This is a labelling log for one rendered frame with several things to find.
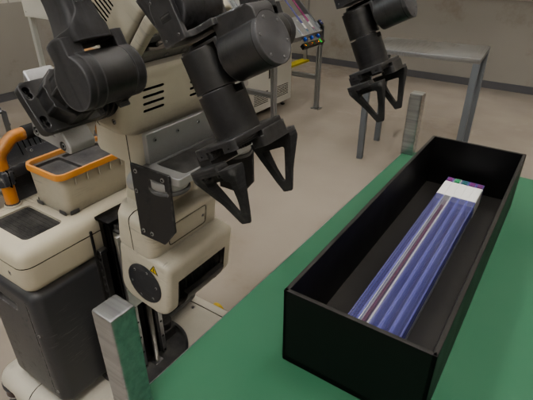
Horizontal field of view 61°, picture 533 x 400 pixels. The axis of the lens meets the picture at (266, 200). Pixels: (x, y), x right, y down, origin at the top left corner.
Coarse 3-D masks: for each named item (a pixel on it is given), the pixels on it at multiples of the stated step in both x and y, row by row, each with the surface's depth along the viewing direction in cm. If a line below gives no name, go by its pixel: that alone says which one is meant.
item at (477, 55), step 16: (400, 48) 297; (416, 48) 297; (432, 48) 297; (448, 48) 297; (464, 48) 297; (480, 48) 297; (480, 64) 273; (480, 80) 312; (368, 96) 315; (464, 112) 287; (464, 128) 292
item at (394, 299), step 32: (448, 192) 85; (480, 192) 85; (416, 224) 75; (448, 224) 75; (416, 256) 68; (448, 256) 70; (384, 288) 61; (416, 288) 61; (384, 320) 56; (416, 320) 61
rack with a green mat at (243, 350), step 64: (512, 256) 75; (128, 320) 43; (256, 320) 62; (512, 320) 62; (128, 384) 46; (192, 384) 53; (256, 384) 53; (320, 384) 53; (448, 384) 53; (512, 384) 53
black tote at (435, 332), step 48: (432, 144) 92; (384, 192) 72; (432, 192) 92; (336, 240) 60; (384, 240) 77; (480, 240) 77; (288, 288) 51; (336, 288) 65; (288, 336) 54; (336, 336) 49; (384, 336) 45; (432, 336) 58; (336, 384) 53; (384, 384) 48; (432, 384) 47
